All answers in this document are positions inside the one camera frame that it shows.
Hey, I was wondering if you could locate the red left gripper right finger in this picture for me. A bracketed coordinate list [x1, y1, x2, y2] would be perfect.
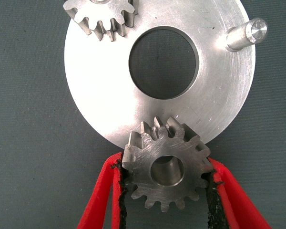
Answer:
[204, 157, 274, 229]

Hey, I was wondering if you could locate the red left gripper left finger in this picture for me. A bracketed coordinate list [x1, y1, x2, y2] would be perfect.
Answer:
[76, 152, 132, 229]

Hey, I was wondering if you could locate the round metal carrier plate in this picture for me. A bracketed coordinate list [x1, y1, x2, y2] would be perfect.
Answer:
[63, 0, 269, 150]

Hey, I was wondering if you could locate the small steel planetary gear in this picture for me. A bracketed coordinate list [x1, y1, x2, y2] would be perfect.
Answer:
[63, 0, 139, 42]
[122, 116, 212, 213]

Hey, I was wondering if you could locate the dark grey table cloth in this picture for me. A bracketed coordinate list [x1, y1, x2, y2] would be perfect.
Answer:
[0, 0, 286, 229]

